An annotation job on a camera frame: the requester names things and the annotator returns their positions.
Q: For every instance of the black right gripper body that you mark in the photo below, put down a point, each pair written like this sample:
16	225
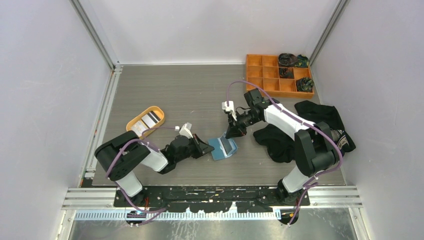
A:
246	119

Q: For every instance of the blue leather card holder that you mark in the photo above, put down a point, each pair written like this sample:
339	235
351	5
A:
218	152

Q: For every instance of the black sock in compartment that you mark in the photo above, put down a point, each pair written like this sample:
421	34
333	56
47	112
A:
286	73

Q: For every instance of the orange oval plastic tray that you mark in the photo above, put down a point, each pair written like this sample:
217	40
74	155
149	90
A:
153	117

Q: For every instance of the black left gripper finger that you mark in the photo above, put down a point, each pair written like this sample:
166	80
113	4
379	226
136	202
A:
198	141
203	150

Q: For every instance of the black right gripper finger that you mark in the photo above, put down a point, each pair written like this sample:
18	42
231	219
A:
243	129
232	131

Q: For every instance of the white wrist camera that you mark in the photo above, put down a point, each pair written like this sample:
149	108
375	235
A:
184	130
229	109

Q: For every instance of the aluminium frame rail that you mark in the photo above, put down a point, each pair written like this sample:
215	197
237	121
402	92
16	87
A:
97	204

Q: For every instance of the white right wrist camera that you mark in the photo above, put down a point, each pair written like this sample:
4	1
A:
229	109

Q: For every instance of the green black rolled sock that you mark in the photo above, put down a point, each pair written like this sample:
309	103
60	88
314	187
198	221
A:
305	84

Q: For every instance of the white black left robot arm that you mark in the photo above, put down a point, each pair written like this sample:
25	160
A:
121	155

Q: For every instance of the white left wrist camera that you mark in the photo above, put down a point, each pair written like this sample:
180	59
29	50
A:
184	130

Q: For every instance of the white card with black stripe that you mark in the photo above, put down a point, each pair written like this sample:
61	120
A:
226	144

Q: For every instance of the green patterned rolled sock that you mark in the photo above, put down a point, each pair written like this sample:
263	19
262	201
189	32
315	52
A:
302	61

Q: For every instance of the silver VIP card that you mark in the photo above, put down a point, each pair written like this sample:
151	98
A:
139	127

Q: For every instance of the dark rolled sock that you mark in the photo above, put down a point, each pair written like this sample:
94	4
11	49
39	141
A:
287	60

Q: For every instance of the orange compartment organizer box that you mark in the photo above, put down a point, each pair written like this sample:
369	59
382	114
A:
263	71

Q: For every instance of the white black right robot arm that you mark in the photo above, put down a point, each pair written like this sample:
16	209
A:
314	148

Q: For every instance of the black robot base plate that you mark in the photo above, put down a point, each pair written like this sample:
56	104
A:
216	199

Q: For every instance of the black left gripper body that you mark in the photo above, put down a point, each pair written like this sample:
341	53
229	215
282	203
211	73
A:
190	151

